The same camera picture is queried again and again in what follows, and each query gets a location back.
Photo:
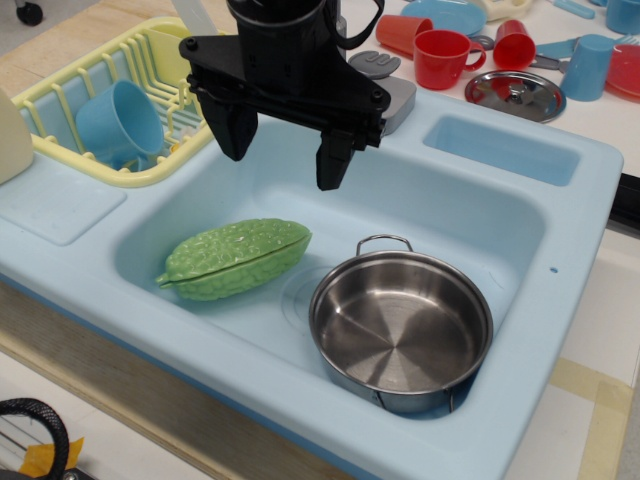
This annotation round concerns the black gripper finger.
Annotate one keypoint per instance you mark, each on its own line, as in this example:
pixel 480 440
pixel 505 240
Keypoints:
pixel 333 157
pixel 233 125

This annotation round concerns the red mug with handle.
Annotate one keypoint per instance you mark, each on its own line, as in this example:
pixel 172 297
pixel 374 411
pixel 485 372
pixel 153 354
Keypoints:
pixel 441 56

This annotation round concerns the steel pot lid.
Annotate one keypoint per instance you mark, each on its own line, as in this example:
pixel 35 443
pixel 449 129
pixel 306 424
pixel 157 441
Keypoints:
pixel 525 95

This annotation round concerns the light blue tumbler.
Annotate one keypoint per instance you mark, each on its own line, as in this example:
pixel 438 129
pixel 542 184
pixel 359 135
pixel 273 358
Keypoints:
pixel 585 75

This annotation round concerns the green bumpy toy squash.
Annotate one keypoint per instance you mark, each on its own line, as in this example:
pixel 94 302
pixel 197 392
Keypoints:
pixel 234 258

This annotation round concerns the grey toy faucet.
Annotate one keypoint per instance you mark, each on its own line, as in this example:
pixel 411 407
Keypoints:
pixel 380 67

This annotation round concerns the stainless steel pot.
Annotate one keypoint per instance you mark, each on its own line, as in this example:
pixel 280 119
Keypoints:
pixel 403 330

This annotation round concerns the light blue plate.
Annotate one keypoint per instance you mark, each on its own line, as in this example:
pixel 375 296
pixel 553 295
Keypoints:
pixel 460 16

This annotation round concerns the light blue cup in rack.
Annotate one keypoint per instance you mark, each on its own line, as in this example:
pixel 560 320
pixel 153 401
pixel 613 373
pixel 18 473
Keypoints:
pixel 121 128

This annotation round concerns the red cup lying down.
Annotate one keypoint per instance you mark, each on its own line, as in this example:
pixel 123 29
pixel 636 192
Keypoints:
pixel 398 32

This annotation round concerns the yellow dish drying rack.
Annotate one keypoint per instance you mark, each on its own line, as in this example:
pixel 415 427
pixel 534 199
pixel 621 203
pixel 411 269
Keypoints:
pixel 147 55

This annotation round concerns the cream toy utensil holder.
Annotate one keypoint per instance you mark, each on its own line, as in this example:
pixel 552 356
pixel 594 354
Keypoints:
pixel 503 9

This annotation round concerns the red cup upright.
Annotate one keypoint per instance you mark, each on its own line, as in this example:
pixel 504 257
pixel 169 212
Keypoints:
pixel 514 49

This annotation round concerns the yellow tape piece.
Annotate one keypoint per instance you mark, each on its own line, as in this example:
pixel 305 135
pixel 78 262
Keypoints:
pixel 39 459

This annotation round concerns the blue cup top right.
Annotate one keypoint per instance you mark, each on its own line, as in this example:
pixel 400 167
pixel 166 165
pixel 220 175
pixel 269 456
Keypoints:
pixel 622 16

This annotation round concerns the light blue toy sink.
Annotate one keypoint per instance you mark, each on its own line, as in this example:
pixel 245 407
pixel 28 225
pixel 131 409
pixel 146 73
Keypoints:
pixel 519 207

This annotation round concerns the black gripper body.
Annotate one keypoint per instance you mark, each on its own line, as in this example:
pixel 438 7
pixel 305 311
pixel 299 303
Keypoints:
pixel 287 61

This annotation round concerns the cream plastic object left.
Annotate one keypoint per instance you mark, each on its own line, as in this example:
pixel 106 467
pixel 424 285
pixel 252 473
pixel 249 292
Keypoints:
pixel 16 144

